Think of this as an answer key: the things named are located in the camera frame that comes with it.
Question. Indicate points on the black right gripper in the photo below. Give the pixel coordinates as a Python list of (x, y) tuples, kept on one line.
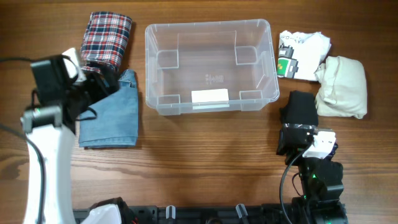
[(286, 143)]

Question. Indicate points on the folded cream sweatshirt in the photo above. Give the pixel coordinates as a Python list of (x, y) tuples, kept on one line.
[(343, 91)]

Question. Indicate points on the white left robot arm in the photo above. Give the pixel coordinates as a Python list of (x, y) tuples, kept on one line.
[(49, 128)]

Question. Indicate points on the red plaid shirt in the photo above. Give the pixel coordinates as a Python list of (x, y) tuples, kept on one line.
[(105, 41)]

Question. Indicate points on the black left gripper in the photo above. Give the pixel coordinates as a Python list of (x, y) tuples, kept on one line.
[(99, 79)]

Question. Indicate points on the white label on bin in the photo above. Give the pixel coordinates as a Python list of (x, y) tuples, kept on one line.
[(205, 96)]

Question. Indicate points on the white printed t-shirt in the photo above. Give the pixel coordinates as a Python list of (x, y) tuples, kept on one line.
[(300, 54)]

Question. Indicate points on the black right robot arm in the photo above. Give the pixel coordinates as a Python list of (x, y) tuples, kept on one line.
[(321, 180)]

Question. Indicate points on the blue denim jeans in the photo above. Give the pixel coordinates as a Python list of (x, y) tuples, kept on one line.
[(114, 121)]

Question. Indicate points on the clear plastic storage bin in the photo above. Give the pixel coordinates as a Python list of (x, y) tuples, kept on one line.
[(186, 57)]

